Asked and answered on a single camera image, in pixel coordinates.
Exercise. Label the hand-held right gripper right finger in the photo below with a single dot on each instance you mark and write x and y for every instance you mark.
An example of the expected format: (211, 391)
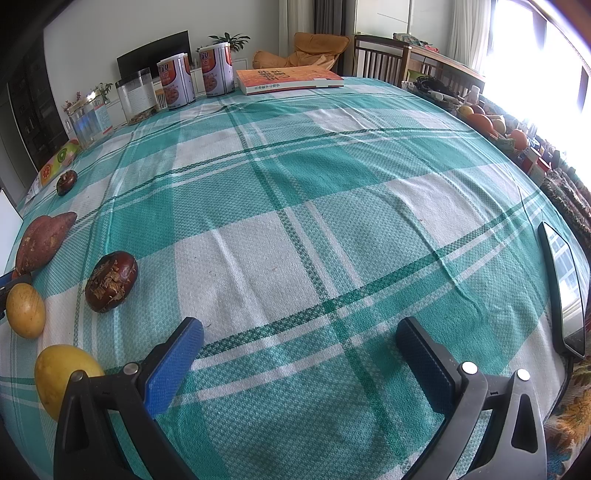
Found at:
(425, 364)

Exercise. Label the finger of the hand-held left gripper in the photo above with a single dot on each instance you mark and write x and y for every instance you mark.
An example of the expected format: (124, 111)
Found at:
(11, 280)

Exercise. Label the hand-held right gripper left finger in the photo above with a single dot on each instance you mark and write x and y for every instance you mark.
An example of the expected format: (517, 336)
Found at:
(171, 369)

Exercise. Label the small yellow fruit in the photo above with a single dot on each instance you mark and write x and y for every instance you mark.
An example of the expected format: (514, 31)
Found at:
(25, 309)

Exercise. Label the sweet potato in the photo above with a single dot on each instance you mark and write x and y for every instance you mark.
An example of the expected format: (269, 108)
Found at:
(41, 244)

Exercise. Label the white foam board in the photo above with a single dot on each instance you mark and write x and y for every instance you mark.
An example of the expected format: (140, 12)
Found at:
(7, 217)

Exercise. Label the large yellow fruit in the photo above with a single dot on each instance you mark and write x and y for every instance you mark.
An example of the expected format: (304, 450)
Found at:
(60, 364)

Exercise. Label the large dark brown fruit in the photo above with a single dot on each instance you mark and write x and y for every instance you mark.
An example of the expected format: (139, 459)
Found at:
(111, 281)

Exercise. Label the small dark brown fruit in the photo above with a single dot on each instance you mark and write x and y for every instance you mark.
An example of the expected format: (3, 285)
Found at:
(67, 181)

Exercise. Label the fruit-print packet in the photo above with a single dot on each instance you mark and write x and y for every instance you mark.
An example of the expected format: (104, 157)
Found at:
(57, 161)

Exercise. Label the black smartphone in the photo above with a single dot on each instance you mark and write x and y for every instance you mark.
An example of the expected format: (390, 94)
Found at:
(561, 286)

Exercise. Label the clear rectangular container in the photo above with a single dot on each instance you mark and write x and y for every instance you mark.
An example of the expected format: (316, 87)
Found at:
(90, 120)

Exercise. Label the green checked tablecloth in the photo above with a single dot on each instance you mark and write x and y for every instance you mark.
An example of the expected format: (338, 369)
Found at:
(295, 207)

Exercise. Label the small red-flowered plant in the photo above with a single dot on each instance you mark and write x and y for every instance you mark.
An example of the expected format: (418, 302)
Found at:
(101, 90)

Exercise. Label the clear plastic jar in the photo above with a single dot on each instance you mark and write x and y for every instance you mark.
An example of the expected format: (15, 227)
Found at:
(136, 97)

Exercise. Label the patterned blanket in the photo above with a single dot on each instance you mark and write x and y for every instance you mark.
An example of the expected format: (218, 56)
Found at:
(568, 194)

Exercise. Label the orange fruit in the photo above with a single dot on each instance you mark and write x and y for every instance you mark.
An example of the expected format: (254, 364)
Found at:
(482, 122)
(518, 138)

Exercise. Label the printed food can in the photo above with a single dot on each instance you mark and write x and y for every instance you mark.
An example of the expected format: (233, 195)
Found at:
(216, 69)
(175, 83)

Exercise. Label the black television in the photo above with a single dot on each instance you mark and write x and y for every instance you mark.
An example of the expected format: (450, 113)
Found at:
(152, 55)

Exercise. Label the wooden chair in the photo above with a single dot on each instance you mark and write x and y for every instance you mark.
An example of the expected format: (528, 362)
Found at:
(378, 57)

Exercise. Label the orange book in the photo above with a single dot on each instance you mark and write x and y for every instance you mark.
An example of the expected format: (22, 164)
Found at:
(288, 76)

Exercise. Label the green potted plant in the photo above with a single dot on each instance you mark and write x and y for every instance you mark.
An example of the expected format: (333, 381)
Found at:
(228, 40)

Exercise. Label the orange bean bag chair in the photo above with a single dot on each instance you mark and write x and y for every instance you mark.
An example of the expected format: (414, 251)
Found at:
(304, 50)

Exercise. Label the white air conditioner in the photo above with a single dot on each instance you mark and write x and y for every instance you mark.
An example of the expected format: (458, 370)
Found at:
(383, 16)

